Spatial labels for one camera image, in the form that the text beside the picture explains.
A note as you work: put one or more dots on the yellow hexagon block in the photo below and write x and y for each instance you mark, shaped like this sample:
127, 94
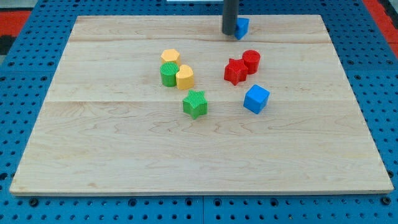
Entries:
170, 55

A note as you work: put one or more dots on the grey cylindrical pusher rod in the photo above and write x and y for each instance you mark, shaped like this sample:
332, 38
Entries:
229, 16

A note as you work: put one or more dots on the green cylinder block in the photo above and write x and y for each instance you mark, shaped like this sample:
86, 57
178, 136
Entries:
168, 73

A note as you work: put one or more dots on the green star block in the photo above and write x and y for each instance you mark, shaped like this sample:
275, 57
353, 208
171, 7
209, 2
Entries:
195, 104

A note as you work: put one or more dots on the red star block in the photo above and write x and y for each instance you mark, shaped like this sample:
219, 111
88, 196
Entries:
235, 71

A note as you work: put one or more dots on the yellow heart block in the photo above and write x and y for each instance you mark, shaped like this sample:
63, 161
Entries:
185, 77

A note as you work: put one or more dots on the blue triangular block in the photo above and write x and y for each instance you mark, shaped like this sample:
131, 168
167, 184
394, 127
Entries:
242, 26

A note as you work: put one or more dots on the blue cube block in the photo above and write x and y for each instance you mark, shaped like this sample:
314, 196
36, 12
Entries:
256, 99

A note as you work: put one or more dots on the red cylinder block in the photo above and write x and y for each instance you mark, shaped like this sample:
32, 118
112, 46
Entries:
251, 60

